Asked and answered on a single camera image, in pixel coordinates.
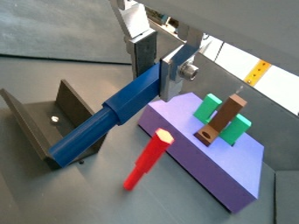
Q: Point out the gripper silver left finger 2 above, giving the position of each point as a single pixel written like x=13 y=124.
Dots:
x=139 y=35

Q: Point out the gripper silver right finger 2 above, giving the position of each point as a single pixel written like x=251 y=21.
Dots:
x=176 y=67

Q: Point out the blue hexagonal peg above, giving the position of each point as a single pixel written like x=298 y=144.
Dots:
x=119 y=108

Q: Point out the black U-shaped fixture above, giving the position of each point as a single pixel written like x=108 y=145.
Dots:
x=48 y=121

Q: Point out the green U-shaped block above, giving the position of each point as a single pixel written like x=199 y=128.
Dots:
x=222 y=119

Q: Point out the yellow ruler strip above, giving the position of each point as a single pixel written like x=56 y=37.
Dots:
x=256 y=72

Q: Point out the red hexagonal peg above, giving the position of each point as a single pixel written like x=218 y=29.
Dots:
x=160 y=141

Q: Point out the purple base block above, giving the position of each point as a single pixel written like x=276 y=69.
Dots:
x=227 y=169

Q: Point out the brown L-shaped bracket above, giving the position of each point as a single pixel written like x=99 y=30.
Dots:
x=222 y=119

